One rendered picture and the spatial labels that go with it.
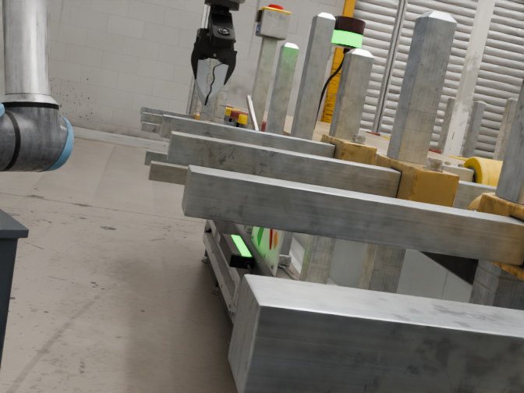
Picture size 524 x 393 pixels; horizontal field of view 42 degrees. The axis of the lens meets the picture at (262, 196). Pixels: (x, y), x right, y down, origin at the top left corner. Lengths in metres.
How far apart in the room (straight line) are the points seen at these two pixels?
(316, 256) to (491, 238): 0.56
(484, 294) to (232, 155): 0.28
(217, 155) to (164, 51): 8.21
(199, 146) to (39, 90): 1.13
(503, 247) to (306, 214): 0.15
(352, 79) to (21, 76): 0.99
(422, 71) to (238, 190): 0.39
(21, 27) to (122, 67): 7.10
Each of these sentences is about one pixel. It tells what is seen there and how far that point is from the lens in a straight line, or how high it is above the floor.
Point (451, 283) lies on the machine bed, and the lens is 1.09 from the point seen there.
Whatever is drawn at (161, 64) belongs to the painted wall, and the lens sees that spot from 8.88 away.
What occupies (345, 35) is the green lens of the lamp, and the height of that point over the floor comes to 1.14.
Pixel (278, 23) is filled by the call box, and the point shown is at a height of 1.19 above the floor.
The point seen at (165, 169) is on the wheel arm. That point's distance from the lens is 1.19.
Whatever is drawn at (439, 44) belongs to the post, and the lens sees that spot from 0.79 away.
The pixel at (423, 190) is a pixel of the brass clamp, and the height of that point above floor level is 0.95.
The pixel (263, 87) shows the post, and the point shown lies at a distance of 1.76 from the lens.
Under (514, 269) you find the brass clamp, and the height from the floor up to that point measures 0.93.
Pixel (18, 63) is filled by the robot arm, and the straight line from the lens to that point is 1.79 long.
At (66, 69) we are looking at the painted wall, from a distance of 8.93.
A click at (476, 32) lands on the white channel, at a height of 1.39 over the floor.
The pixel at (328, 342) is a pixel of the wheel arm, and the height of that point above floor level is 0.95.
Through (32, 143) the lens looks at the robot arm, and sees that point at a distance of 1.73.
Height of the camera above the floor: 1.02
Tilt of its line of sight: 9 degrees down
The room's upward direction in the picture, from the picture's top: 11 degrees clockwise
